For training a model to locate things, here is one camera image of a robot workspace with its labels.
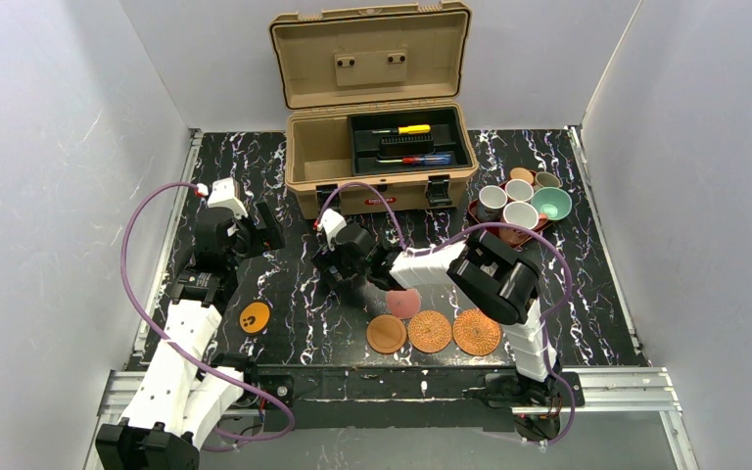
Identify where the red serving tray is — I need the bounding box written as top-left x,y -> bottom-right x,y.
467,182 -> 551,253

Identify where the smooth wooden coaster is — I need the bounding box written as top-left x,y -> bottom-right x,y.
366,314 -> 407,354

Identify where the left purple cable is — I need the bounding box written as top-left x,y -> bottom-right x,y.
119,182 -> 297,453

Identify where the small olive cup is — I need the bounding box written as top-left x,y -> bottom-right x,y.
534,171 -> 562,191

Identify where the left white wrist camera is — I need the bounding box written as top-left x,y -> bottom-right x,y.
207,177 -> 248,219

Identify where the white cup dark outside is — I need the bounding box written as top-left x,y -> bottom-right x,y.
476,185 -> 508,222

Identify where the small white cup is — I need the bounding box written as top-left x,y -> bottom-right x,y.
503,179 -> 535,203

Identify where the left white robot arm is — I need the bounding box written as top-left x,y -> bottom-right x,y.
95,202 -> 285,469

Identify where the orange round coaster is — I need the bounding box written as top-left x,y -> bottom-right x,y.
238,301 -> 271,335

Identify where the black toolbox tray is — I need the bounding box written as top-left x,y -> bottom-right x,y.
348,106 -> 474,176

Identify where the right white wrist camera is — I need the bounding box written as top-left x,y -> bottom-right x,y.
315,209 -> 347,250

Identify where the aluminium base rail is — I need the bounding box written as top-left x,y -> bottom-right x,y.
83,366 -> 692,470

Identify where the tan plastic toolbox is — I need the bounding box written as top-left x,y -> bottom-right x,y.
269,1 -> 479,219

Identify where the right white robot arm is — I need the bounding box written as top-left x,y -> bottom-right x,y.
312,220 -> 559,383

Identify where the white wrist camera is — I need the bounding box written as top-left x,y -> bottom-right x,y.
315,209 -> 347,250
207,177 -> 248,219

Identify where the teal green bowl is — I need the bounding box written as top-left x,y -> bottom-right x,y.
531,187 -> 573,221

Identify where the yellow handled screwdriver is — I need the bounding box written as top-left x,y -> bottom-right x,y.
371,124 -> 431,135

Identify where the red round coaster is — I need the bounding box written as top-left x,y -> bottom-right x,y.
385,289 -> 422,319

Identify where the woven rattan coaster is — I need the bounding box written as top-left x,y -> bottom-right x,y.
452,308 -> 502,356
407,310 -> 452,353

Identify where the small orange cup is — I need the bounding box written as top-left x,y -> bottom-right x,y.
509,167 -> 536,185

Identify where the white cup floral pattern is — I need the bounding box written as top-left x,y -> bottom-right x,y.
498,202 -> 540,246

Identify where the red blue handled screwdriver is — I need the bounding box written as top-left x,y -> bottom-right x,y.
377,153 -> 452,166

